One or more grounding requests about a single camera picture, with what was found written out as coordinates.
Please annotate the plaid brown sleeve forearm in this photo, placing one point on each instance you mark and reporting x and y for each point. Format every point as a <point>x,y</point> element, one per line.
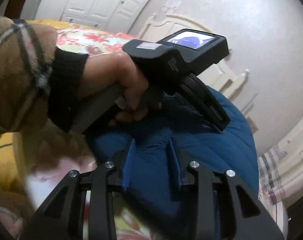
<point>38,81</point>

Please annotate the white wardrobe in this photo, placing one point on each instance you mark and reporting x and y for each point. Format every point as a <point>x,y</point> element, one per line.
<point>110,15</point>

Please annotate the floral bed sheet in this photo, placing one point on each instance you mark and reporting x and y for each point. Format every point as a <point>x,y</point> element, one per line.
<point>92,43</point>

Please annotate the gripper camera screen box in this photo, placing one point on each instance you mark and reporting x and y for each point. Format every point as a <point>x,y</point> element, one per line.
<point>199,49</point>

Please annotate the person's left hand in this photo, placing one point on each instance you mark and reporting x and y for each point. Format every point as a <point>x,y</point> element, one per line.
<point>102,71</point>

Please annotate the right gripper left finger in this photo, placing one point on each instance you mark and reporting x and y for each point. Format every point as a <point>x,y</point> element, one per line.
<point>81,204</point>

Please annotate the white wooden headboard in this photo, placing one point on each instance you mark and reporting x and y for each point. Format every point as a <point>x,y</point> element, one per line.
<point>216,74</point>

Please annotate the blue quilted puffer jacket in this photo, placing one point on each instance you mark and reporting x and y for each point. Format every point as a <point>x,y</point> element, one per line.
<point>152,191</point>

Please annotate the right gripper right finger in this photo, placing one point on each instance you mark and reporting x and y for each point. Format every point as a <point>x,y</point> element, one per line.
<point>220,205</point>

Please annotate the striped sailboat curtain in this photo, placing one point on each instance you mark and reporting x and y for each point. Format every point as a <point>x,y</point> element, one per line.
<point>281,168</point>

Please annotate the yellow blanket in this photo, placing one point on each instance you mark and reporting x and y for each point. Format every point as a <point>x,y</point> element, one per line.
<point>10,180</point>

